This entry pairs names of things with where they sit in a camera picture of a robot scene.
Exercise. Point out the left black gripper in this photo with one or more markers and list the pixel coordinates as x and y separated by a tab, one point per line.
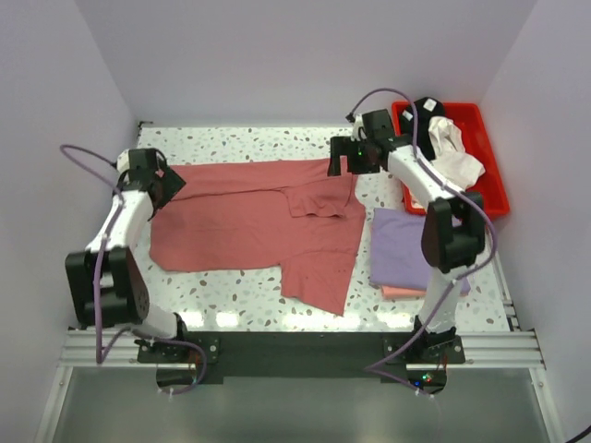
171	183

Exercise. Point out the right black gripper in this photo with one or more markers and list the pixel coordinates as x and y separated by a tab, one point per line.
337	157

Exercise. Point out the red pink t shirt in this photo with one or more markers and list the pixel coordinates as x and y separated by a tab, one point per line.
257	215

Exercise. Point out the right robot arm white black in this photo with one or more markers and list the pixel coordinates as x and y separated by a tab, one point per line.
454	228

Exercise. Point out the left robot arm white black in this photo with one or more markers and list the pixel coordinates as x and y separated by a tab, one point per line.
104	279

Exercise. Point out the black t shirt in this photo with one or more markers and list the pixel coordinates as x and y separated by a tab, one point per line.
427	108

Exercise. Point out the white t shirt red logo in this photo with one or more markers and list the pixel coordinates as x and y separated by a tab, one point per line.
443	146

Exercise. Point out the folded purple t shirt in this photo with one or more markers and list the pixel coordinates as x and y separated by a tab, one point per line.
395	255

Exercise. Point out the folded salmon t shirt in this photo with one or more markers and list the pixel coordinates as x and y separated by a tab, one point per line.
396	293

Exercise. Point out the red plastic bin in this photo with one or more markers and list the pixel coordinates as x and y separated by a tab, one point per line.
475	138

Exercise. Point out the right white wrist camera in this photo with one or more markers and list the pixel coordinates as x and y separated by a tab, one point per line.
358	130

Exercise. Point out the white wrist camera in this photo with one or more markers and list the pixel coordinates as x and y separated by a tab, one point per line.
122	163
358	130

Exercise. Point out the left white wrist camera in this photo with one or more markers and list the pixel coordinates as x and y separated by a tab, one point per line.
122	163

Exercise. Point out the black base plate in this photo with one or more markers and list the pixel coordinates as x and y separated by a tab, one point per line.
212	357

